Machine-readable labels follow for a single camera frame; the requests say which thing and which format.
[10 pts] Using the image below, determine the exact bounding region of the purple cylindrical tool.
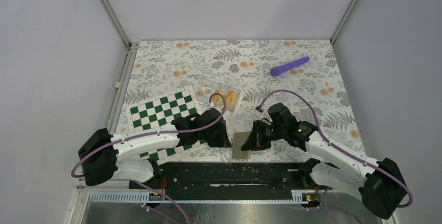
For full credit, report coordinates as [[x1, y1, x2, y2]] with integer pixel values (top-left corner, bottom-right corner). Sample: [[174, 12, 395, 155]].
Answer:
[[270, 56, 310, 77]]

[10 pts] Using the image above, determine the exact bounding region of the grey card holder wallet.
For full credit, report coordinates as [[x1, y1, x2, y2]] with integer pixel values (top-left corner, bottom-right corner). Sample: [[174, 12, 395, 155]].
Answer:
[[231, 131, 251, 160]]

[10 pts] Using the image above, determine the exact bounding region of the floral patterned table mat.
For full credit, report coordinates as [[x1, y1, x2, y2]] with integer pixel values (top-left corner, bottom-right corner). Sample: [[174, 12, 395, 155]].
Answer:
[[116, 40, 365, 154]]

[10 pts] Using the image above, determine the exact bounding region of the clear acrylic card box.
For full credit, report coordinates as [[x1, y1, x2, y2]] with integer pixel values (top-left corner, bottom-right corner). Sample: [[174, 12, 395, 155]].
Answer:
[[195, 79, 241, 113]]

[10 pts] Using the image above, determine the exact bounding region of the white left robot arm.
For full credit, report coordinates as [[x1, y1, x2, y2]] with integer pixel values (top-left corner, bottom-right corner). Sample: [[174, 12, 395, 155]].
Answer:
[[78, 108, 231, 188]]

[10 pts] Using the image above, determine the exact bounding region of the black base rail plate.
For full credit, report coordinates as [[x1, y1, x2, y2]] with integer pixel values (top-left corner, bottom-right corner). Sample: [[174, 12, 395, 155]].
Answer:
[[95, 159, 370, 203]]

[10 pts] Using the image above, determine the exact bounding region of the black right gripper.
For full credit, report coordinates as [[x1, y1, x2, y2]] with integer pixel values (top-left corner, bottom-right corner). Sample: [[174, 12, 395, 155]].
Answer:
[[242, 120, 286, 152]]

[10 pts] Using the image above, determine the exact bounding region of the green white chessboard mat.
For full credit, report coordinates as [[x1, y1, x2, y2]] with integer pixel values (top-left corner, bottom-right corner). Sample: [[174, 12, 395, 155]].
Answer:
[[126, 86, 208, 165]]

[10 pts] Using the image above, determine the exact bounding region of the gold VIP card stack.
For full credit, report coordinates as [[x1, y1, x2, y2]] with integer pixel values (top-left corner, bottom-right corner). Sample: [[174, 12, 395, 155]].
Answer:
[[224, 91, 239, 108]]

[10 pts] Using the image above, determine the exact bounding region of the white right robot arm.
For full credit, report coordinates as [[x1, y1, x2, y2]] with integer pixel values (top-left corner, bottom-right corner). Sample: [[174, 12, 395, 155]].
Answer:
[[241, 103, 406, 219]]

